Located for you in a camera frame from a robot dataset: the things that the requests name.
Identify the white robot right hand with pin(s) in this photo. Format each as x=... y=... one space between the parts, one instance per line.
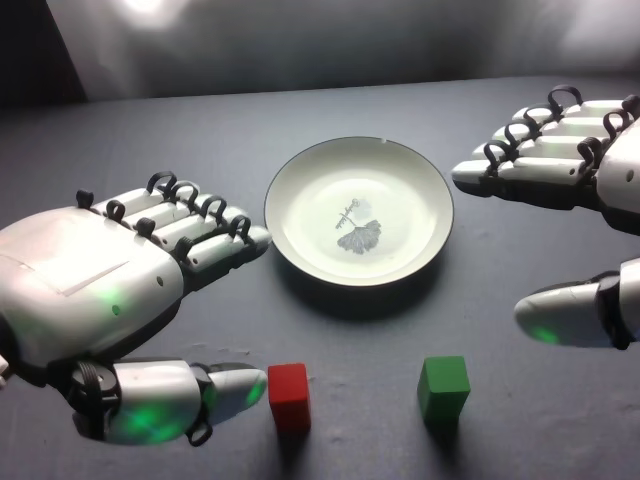
x=622 y=180

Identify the green block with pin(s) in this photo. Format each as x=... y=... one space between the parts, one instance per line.
x=444 y=392

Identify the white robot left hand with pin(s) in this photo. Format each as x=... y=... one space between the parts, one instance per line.
x=75 y=270

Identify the red block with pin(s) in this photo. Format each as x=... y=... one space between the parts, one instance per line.
x=289 y=395

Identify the white plate with dark rim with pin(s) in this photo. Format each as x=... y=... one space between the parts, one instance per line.
x=315 y=235

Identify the grey table cloth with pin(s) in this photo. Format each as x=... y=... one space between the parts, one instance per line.
x=350 y=340

